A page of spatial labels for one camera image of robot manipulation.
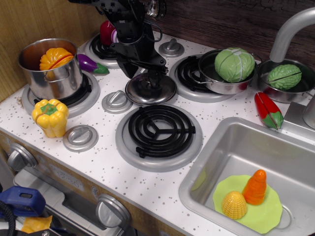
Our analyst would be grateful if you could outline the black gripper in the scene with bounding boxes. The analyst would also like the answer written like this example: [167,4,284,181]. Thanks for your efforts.
[110,34,167,88]

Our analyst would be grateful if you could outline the silver metal pot lid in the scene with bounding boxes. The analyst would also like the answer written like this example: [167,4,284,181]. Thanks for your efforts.
[125,73,177,106]

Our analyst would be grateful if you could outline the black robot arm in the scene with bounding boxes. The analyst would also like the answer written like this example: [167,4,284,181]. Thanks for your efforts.
[70,0,167,88]

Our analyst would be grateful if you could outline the grey back stove knob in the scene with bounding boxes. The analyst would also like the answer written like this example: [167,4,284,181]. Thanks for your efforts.
[158,38,185,58]

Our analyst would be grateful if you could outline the grey stove knob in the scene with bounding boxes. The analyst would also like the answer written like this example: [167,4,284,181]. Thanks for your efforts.
[63,125,98,152]
[101,90,133,114]
[158,38,185,58]

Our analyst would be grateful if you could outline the grey centre stove knob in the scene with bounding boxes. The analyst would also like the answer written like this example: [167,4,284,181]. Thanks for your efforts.
[101,90,133,114]

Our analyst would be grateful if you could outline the grey front stove knob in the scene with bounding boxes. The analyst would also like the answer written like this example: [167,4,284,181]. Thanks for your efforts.
[63,125,98,152]

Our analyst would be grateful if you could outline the back right black burner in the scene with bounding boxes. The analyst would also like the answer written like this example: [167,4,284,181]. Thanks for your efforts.
[169,55,232,103]

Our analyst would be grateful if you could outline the black burner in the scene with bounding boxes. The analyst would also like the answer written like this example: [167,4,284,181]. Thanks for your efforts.
[169,55,232,103]
[115,105,203,172]
[84,34,119,69]
[22,71,100,118]

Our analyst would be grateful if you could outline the back left black burner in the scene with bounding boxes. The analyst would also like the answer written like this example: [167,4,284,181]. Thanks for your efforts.
[84,34,119,69]

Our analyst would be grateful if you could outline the purple toy eggplant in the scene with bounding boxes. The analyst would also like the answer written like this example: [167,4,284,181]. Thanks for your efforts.
[77,54,109,74]

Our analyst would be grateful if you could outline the dark red toy vegetable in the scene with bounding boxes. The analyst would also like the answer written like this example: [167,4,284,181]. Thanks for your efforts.
[99,21,115,46]

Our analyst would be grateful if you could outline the shallow silver metal pan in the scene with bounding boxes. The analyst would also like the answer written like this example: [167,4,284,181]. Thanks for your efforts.
[198,50,258,95]

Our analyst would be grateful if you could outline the front left black burner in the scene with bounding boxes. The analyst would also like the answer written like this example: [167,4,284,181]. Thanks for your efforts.
[22,71,100,118]

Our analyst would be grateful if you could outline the front right black burner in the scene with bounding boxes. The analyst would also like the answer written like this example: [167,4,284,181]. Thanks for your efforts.
[115,105,203,172]

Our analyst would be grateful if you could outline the tall silver metal pot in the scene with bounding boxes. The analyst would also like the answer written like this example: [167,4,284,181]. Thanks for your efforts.
[18,38,84,100]

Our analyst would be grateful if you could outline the orange toy pumpkin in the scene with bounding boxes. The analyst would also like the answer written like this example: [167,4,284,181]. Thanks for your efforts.
[39,48,74,71]

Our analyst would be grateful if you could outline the green toy cabbage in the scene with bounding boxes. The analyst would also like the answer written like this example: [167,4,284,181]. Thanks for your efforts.
[215,48,255,83]

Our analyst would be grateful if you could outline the yellow toy bell pepper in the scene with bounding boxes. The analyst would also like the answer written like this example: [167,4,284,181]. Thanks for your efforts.
[31,99,69,138]

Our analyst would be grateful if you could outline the silver sink basin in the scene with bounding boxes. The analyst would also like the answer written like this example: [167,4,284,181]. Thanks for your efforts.
[179,118,315,236]

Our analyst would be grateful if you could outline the red toy chili pepper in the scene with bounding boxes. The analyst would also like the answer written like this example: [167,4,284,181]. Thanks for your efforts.
[254,92,284,130]

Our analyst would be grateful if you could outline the grey right oven knob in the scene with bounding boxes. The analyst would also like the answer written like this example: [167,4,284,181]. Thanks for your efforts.
[95,194,131,230]

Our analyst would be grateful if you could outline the grey oven knob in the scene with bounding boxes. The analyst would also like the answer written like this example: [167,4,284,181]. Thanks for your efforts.
[95,194,131,230]
[7,143,38,172]

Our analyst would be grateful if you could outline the green toy bitter gourd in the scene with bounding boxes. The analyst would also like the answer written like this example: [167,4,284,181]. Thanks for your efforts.
[268,64,302,90]

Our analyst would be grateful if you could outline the grey left oven knob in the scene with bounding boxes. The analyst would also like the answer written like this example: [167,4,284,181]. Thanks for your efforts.
[7,143,38,172]

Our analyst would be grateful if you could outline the yellow toy corn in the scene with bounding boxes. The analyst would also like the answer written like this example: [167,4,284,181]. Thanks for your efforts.
[221,191,248,219]

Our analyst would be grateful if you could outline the orange toy carrot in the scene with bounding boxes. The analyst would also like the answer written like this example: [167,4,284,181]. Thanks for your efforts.
[242,169,267,206]

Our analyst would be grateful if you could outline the silver metal bowl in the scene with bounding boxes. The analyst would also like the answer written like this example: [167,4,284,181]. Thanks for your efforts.
[257,59,315,103]

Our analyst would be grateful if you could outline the silver faucet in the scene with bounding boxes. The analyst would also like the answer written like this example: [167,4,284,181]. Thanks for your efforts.
[269,7,315,63]

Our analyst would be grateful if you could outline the light green plate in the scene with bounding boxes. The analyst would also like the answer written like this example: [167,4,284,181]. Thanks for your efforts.
[213,175,283,234]

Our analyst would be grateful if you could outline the yellow cloth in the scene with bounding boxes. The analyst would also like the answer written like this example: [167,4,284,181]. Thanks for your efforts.
[21,216,52,234]

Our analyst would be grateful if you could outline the grey oven door handle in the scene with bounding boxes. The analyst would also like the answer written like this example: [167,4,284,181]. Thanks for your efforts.
[13,170,124,236]

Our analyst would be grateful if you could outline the black cable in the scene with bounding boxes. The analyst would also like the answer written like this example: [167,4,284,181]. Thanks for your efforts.
[0,200,16,236]

